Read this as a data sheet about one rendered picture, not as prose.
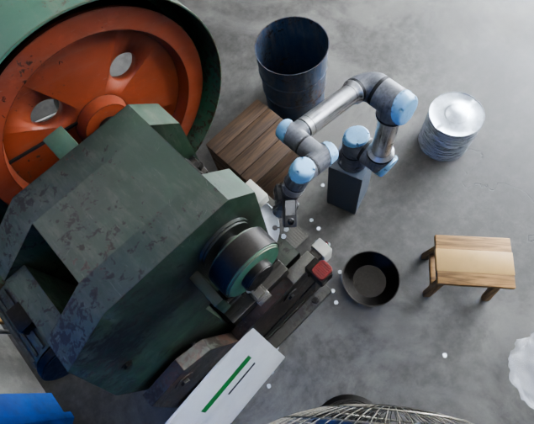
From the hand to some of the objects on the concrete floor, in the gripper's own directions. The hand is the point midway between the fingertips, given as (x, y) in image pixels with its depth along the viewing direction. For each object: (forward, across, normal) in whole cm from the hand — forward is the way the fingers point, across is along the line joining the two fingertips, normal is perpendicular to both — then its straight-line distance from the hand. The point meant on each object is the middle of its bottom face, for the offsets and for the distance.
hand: (280, 217), depth 163 cm
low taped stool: (+57, -107, +16) cm, 123 cm away
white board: (+92, +7, +55) cm, 108 cm away
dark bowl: (+70, -65, +11) cm, 96 cm away
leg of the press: (+89, -6, +37) cm, 96 cm away
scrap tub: (+77, -45, -116) cm, 146 cm away
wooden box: (+85, -18, -67) cm, 110 cm away
